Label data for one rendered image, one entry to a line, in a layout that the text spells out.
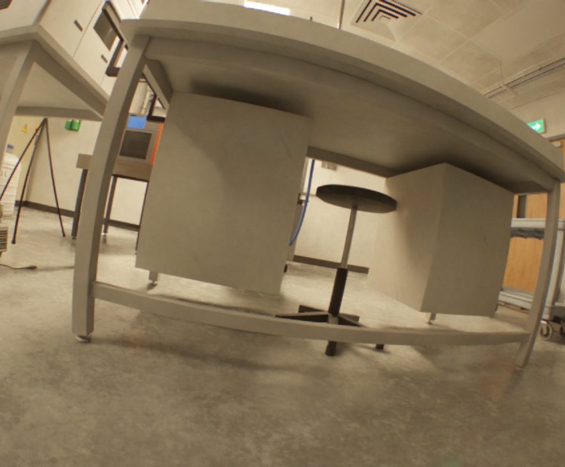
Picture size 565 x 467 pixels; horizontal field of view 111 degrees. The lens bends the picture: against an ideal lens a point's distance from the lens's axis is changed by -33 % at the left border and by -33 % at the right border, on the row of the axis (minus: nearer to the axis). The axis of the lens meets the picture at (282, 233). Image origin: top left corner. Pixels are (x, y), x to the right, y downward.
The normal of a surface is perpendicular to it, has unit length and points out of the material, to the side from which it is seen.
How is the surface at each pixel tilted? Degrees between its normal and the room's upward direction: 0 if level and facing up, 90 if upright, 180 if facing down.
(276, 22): 90
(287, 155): 90
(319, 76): 90
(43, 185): 90
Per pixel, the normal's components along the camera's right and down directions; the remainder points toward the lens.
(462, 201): 0.14, 0.04
